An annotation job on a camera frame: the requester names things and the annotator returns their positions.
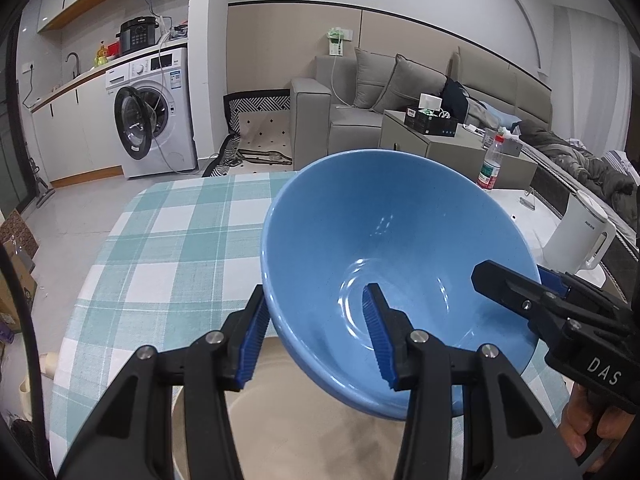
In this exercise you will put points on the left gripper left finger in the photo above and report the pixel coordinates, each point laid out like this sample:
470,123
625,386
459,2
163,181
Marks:
128,433

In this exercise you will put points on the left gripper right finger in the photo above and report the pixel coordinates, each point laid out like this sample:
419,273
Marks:
507,434

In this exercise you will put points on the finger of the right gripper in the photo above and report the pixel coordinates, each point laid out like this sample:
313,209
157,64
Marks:
511,290
553,281

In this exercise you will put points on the light blue ribbed bowl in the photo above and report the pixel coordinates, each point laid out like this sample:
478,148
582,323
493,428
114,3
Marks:
414,227

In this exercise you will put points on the beige plate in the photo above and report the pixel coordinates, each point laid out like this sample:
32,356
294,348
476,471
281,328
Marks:
285,427

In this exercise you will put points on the kitchen faucet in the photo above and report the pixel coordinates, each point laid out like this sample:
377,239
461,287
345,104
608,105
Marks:
72,60

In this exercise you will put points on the person's right hand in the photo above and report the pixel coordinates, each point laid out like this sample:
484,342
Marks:
578,416

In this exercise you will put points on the white electric kettle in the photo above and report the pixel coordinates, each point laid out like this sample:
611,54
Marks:
582,237

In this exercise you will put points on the white marble side table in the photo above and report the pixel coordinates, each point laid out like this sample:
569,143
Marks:
537,222

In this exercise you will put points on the grey blanket on bed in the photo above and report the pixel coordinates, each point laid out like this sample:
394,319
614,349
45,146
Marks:
616,189

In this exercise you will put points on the grey cabinet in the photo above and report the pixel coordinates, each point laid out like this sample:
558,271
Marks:
463,152

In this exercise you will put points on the plastic water bottle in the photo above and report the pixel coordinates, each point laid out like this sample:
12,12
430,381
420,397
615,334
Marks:
489,171

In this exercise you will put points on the teal checkered tablecloth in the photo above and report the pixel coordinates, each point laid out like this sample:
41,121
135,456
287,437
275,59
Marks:
182,256

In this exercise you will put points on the black organizer box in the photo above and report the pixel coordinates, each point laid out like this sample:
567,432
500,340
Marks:
430,122

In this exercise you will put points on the grey sofa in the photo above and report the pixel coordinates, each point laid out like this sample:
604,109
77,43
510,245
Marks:
341,107

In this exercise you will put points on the patterned floor mat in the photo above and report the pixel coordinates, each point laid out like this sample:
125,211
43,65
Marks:
259,137

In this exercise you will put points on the white washing machine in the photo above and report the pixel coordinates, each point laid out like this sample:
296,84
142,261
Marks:
151,109

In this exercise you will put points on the yellow oil bottle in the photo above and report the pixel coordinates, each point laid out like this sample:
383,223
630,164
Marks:
101,55

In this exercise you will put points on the black pressure cooker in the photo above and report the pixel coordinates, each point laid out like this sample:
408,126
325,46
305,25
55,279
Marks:
137,34

